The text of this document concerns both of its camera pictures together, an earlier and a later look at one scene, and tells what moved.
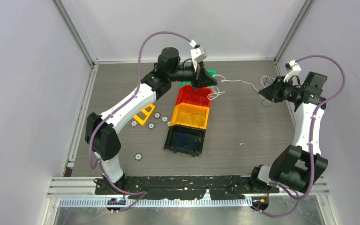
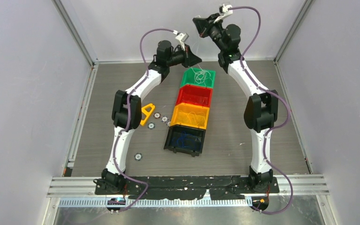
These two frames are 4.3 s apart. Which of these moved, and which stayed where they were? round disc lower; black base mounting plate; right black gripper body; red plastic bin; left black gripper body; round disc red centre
Moved: left black gripper body; right black gripper body
Stayed: black base mounting plate; red plastic bin; round disc lower; round disc red centre
